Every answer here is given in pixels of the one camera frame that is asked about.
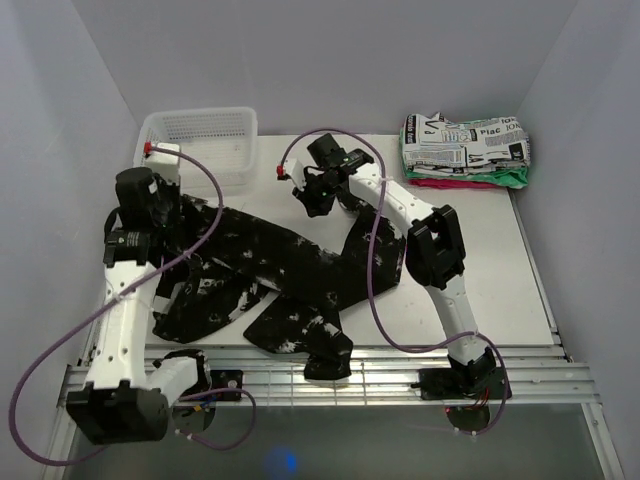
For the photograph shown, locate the black white patterned trousers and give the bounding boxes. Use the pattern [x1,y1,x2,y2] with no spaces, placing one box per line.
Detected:
[152,195,406,361]

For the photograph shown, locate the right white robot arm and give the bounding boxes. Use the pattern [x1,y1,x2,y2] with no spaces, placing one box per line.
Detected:
[277,129,496,397]

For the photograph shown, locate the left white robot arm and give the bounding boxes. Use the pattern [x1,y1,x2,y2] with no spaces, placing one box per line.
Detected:
[66,167,212,445]

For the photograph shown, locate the pink folded trousers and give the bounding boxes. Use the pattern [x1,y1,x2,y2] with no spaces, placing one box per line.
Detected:
[408,178,498,190]

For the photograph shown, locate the newspaper print folded trousers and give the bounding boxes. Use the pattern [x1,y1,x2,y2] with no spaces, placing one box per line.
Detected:
[400,113,531,176]

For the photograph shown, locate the green folded trousers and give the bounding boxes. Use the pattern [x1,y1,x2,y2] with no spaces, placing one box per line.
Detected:
[404,167,528,190]

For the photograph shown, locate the white plastic basket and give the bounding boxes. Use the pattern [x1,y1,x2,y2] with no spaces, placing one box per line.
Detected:
[133,107,258,190]

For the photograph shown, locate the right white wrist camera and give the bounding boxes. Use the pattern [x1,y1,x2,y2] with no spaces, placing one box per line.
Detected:
[276,158,307,191]

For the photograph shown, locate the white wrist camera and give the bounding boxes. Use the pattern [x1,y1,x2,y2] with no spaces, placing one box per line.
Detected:
[276,158,307,191]
[142,142,181,186]

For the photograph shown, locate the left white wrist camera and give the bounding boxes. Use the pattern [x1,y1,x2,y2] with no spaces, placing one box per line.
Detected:
[142,142,181,186]

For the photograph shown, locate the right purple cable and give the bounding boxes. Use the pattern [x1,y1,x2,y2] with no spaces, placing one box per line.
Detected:
[280,128,512,437]

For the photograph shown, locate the purple cable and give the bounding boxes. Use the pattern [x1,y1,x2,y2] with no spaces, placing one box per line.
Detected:
[8,143,257,466]
[280,128,512,437]

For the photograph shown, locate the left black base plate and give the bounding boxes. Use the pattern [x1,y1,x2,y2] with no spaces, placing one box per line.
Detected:
[181,369,244,402]

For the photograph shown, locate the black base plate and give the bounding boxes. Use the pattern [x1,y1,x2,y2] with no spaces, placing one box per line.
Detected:
[181,369,244,402]
[410,367,512,400]

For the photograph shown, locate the aluminium frame rail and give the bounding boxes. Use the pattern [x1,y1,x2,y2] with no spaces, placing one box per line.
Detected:
[55,344,601,409]

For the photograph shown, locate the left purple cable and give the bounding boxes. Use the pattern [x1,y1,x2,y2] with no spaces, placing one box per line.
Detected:
[8,143,257,466]

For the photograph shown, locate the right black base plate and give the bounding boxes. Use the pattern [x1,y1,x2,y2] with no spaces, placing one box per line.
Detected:
[410,367,512,400]

